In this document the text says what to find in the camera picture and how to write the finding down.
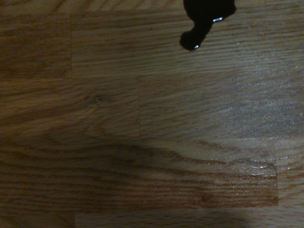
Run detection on dark liquid spill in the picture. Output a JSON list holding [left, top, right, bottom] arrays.
[[179, 0, 238, 52]]

